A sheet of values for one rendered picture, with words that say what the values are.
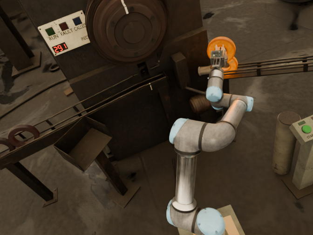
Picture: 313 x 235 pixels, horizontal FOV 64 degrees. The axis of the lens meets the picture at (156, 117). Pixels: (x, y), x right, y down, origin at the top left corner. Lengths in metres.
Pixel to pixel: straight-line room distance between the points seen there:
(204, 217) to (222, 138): 0.38
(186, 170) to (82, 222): 1.20
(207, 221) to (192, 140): 0.38
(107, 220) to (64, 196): 0.49
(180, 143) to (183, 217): 0.36
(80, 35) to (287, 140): 1.36
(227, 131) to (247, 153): 1.06
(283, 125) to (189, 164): 0.70
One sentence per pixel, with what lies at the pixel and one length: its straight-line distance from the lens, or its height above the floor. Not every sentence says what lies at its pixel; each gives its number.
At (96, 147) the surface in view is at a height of 0.60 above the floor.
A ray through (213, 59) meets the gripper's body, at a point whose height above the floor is 0.92.
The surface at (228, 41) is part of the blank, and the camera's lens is 1.49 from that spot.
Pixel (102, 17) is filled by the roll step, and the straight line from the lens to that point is 1.40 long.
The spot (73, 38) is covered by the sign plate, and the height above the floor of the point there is 1.12.
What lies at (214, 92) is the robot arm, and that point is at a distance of 1.27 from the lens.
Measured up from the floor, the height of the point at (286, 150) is 0.28.
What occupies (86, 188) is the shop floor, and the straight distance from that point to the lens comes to 2.25.
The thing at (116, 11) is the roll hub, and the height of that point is 1.25.
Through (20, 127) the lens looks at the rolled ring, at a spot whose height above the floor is 0.76.
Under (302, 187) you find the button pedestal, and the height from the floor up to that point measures 0.03.
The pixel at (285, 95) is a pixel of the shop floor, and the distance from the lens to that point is 2.53.
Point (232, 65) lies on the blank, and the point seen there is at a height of 0.71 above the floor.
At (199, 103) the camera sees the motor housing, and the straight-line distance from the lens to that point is 1.74.
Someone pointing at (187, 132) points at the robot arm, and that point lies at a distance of 1.02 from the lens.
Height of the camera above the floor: 1.70
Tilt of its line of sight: 43 degrees down
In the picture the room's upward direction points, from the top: 20 degrees counter-clockwise
